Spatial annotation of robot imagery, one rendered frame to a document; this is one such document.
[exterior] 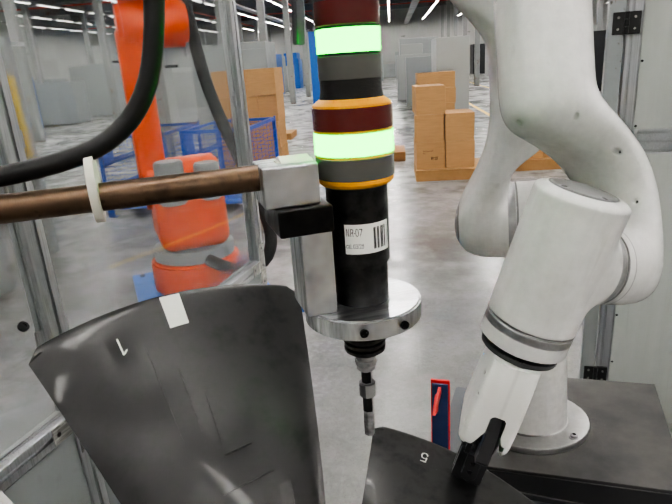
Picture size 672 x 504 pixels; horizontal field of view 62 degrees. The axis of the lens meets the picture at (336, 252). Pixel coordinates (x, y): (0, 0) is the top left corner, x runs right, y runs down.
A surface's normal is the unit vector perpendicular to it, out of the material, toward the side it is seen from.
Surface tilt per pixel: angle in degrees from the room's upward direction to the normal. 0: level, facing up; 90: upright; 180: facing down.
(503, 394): 86
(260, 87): 90
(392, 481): 8
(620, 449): 4
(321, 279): 90
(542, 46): 65
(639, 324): 90
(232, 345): 34
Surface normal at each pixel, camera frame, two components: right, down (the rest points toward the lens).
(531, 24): -0.59, -0.10
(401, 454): 0.13, -0.91
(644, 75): -0.29, 0.33
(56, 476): 0.95, 0.04
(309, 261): 0.30, 0.29
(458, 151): -0.08, 0.32
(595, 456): -0.10, -0.96
